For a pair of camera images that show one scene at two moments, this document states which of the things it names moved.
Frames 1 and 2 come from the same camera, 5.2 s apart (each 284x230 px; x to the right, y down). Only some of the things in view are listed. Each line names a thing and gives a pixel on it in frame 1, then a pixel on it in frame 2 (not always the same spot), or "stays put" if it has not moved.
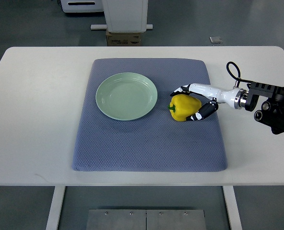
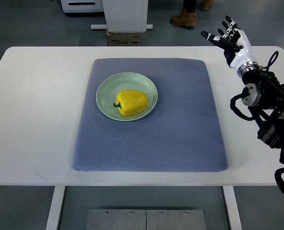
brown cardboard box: [123, 39] stays put
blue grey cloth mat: [157, 143] stays put
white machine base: [124, 16] stays put
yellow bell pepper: [182, 106] to [131, 102]
